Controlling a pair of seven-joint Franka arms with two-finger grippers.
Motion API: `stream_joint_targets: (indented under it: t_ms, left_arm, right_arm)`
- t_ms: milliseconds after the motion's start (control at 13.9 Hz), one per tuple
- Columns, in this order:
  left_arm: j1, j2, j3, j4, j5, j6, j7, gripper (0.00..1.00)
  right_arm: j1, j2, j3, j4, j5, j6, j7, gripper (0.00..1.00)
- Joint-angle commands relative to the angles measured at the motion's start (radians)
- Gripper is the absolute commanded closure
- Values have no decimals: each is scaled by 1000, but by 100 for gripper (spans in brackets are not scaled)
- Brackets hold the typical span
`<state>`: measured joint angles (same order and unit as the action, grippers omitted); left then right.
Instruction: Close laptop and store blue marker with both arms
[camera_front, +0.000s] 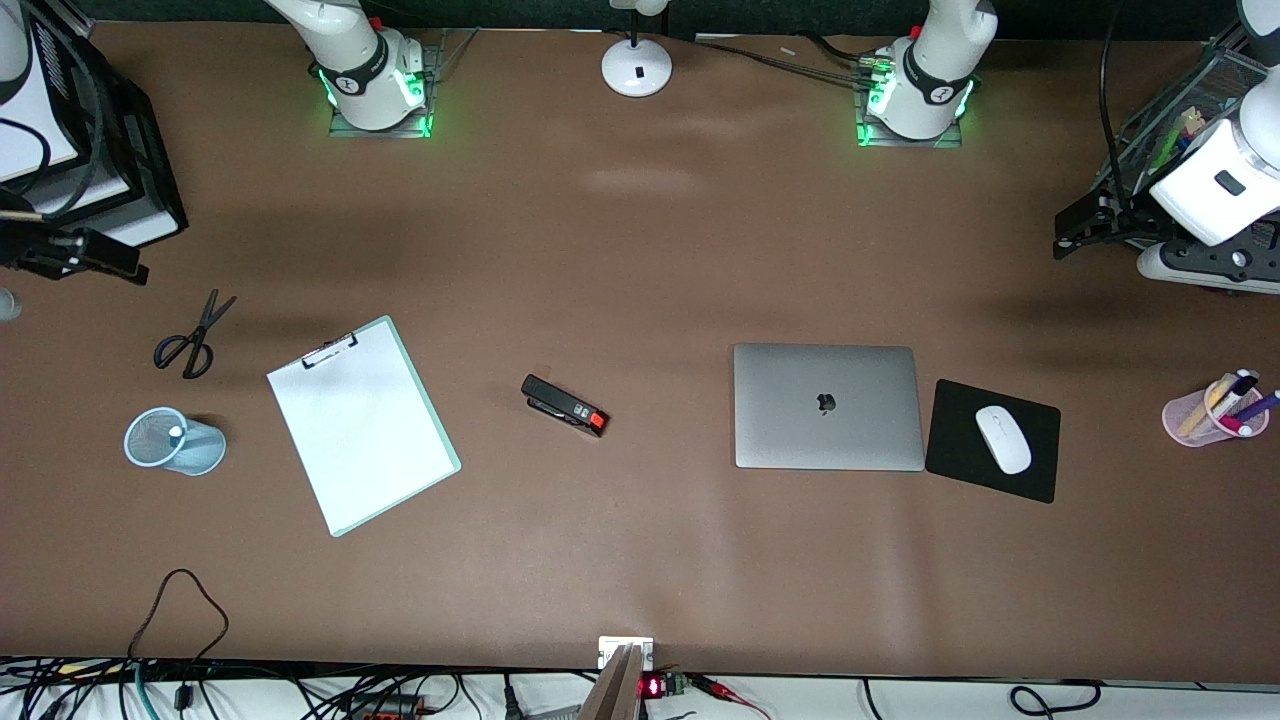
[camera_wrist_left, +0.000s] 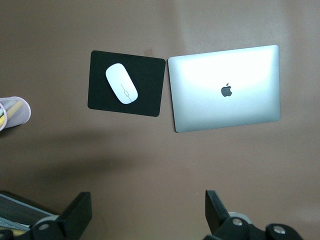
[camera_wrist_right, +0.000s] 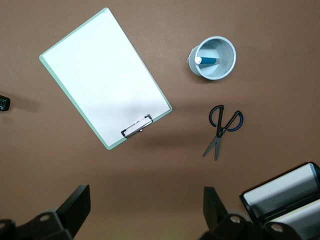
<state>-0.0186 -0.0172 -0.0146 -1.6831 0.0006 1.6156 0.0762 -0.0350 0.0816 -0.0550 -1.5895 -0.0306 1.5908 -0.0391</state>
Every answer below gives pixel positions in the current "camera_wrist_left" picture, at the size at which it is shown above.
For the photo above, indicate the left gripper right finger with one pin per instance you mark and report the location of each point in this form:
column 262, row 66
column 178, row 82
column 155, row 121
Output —
column 217, row 215

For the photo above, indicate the silver laptop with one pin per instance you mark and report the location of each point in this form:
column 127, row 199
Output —
column 212, row 110

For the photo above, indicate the white computer mouse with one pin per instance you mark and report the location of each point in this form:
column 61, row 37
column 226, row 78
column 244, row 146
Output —
column 121, row 83

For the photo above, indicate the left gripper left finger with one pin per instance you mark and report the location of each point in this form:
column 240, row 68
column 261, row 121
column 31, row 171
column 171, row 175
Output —
column 75, row 220

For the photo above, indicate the yellow pencil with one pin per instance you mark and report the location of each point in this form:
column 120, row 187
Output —
column 13, row 109

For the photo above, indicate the black mouse pad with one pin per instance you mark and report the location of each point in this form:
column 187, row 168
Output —
column 150, row 100

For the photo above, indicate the pink mesh pen cup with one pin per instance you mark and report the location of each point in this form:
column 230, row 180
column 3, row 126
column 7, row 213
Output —
column 23, row 115

